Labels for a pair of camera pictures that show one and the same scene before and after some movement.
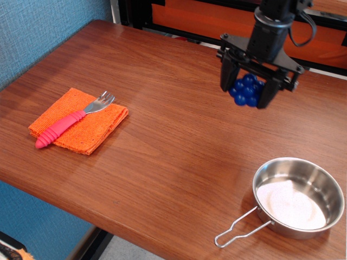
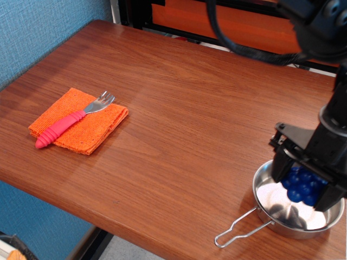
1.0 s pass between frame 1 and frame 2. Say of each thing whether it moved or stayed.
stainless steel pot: stayed
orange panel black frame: stayed
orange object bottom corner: moved
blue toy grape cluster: moved
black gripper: moved
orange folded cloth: stayed
